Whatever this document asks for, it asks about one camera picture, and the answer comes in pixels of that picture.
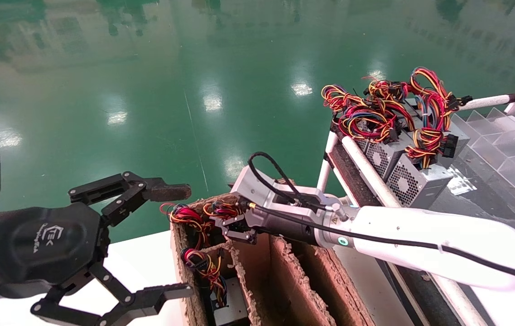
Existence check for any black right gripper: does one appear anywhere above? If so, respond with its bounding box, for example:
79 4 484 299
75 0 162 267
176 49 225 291
214 205 324 248

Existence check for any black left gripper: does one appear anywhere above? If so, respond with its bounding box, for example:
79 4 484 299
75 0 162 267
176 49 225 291
0 171 194 326

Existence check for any grey power supply with wires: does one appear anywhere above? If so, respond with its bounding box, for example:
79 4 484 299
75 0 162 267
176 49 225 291
386 67 473 210
202 199 245 222
320 79 417 178
159 202 216 250
179 247 252 326

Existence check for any brown cardboard divider box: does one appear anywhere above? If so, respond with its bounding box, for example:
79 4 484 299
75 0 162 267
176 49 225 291
170 192 375 326

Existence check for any clear acrylic divider tray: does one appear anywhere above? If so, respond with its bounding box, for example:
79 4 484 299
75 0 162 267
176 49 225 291
438 106 515 218

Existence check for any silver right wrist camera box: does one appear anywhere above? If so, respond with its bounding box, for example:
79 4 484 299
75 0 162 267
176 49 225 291
231 165 331 214

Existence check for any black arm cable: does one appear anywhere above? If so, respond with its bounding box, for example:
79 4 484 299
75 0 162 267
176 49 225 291
247 151 515 289

